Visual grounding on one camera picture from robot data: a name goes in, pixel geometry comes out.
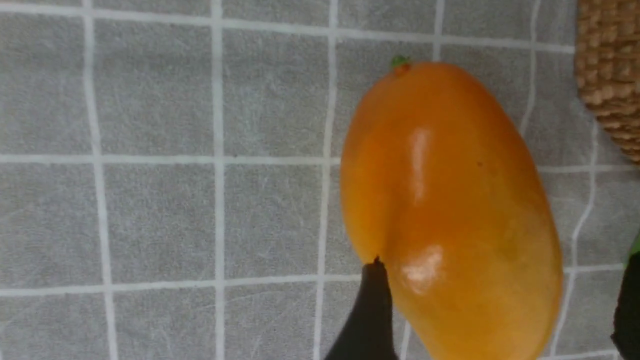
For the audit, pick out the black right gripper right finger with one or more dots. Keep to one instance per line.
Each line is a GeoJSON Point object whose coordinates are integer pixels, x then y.
{"type": "Point", "coordinates": [626, 333]}

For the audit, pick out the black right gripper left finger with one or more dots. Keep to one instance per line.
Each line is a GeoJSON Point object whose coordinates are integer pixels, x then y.
{"type": "Point", "coordinates": [368, 333]}

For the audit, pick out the orange yellow mango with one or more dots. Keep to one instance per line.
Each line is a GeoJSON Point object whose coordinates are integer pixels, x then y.
{"type": "Point", "coordinates": [438, 184]}

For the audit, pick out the grey checked tablecloth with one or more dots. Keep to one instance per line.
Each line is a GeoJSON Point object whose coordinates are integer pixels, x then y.
{"type": "Point", "coordinates": [170, 168]}

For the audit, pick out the woven rattan basket green lining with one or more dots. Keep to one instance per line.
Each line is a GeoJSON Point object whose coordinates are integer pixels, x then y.
{"type": "Point", "coordinates": [607, 68]}

